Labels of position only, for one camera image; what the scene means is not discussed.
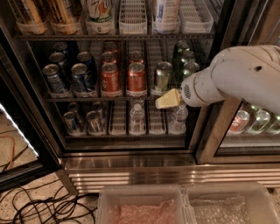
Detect silver can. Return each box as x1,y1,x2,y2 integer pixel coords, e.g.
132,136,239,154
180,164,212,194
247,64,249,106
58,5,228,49
63,111,81,134
87,111,103,133

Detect right water bottle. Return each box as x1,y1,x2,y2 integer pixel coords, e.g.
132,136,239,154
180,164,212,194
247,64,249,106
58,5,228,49
169,105,188,135

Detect front left orange can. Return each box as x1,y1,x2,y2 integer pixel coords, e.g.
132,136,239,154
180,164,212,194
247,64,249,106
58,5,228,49
101,63,120,93

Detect water bottle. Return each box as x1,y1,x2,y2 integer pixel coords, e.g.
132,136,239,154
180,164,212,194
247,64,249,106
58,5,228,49
169,105,188,135
129,103,145,135

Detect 7up bottle top shelf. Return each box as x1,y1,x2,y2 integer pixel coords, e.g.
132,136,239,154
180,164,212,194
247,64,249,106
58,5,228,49
87,0,114,23

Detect back left orange can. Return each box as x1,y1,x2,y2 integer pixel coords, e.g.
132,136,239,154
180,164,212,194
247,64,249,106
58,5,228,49
103,41,118,53

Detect right clear plastic bin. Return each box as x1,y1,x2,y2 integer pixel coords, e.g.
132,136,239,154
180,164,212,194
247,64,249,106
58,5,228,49
186,182,280,224

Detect left water bottle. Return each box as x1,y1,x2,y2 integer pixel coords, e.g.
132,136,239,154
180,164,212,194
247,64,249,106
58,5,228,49
129,103,145,135

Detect orange floor cable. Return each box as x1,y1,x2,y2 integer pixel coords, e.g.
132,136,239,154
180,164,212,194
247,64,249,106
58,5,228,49
0,134,16,172

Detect white bottle top shelf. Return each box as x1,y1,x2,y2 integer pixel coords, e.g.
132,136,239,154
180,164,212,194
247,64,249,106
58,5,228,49
153,0,180,30

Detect orange can behind right door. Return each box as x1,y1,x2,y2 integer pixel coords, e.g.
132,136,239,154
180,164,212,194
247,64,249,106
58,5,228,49
228,110,250,134

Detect left clear plastic bin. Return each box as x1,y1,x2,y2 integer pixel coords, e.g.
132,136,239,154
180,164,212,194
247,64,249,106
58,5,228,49
95,185,197,224

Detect front left blue can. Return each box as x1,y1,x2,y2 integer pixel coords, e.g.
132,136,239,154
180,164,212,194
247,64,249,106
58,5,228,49
42,64,68,94

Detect empty white tray top shelf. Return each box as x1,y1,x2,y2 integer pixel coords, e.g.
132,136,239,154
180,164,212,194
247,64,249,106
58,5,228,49
119,0,147,35

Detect green can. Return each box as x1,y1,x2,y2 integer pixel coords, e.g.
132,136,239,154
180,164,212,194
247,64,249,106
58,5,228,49
182,61,200,80
171,40,190,66
154,61,172,92
179,51,196,65

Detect front right blue can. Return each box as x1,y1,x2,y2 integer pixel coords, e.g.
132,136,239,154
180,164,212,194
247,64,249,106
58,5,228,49
71,63,95,93

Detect bottom left silver can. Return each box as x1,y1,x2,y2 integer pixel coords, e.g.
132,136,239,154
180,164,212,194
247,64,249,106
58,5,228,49
63,111,81,134

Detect front right green can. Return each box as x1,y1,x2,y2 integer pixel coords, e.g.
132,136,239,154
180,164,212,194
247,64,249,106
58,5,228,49
182,61,200,80

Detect black floor cables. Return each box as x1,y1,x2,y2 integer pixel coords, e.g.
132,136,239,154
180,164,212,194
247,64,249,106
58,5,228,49
0,178,97,224

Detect left yellow bottle top shelf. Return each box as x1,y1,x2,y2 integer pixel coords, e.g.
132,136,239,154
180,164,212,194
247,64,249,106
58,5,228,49
13,0,47,25

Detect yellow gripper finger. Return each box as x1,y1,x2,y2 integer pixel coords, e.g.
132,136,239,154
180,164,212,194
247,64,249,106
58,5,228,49
155,88,181,109

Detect back right orange can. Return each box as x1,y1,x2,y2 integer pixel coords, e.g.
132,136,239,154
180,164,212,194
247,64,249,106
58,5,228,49
129,51,144,64

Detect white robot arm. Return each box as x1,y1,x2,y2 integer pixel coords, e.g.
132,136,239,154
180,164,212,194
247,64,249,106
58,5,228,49
155,45,280,114

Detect front right orange can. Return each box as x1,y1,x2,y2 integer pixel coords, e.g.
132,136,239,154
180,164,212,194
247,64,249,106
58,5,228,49
128,62,145,92

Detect middle right blue can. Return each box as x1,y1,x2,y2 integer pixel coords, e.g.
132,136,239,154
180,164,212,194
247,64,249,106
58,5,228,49
77,51,98,84

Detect yellow bottle shelf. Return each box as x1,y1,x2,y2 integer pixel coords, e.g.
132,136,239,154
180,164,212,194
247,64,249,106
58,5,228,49
48,0,82,25
13,0,47,25

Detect closed right fridge door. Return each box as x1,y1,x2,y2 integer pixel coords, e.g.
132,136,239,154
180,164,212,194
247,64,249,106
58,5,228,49
196,0,280,164

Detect bottom right silver can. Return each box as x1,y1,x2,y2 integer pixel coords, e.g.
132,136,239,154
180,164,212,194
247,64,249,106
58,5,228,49
87,111,103,133

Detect blue can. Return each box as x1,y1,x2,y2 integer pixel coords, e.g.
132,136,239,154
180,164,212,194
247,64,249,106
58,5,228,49
53,42,72,58
49,52,72,83
71,63,95,93
42,64,68,94
77,51,98,84

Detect middle right green can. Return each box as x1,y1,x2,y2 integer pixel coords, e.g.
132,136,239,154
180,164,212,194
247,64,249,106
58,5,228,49
179,51,196,65

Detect front left green can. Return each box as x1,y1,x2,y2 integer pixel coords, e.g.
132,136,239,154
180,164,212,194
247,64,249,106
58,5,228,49
154,61,172,92

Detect clear plastic bin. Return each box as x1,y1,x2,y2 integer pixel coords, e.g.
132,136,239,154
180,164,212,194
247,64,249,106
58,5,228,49
186,182,280,224
95,185,197,224

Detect middle left orange can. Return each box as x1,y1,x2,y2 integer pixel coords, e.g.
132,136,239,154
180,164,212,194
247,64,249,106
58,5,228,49
101,52,117,64

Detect back right green can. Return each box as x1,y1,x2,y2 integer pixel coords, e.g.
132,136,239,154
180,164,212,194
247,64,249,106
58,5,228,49
171,40,190,66

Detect back left blue can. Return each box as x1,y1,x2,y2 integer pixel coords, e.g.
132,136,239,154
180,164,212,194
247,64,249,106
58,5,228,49
53,42,72,58

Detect middle left blue can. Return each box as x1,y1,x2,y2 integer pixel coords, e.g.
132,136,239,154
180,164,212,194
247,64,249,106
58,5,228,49
49,52,72,83

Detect open fridge glass door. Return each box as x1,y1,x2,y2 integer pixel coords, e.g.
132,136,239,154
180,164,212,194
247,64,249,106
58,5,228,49
0,43,60,192

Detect right empty tray top shelf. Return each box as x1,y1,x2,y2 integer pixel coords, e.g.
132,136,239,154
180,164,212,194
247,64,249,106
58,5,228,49
179,0,214,34

